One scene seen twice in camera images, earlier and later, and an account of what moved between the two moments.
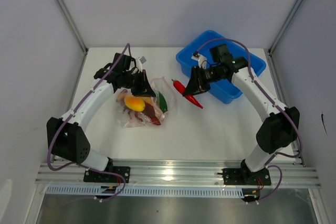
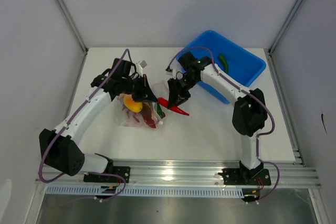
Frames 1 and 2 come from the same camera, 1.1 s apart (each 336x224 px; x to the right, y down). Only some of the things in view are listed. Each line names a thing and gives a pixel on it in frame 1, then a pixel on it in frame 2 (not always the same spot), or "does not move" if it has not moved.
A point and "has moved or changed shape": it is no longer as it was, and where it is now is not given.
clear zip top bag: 135,111 does not move
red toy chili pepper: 181,88 has moved or changed shape
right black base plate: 243,176 does not move
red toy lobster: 148,112 → 137,116
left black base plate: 96,176 does not move
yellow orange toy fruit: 135,103 does not move
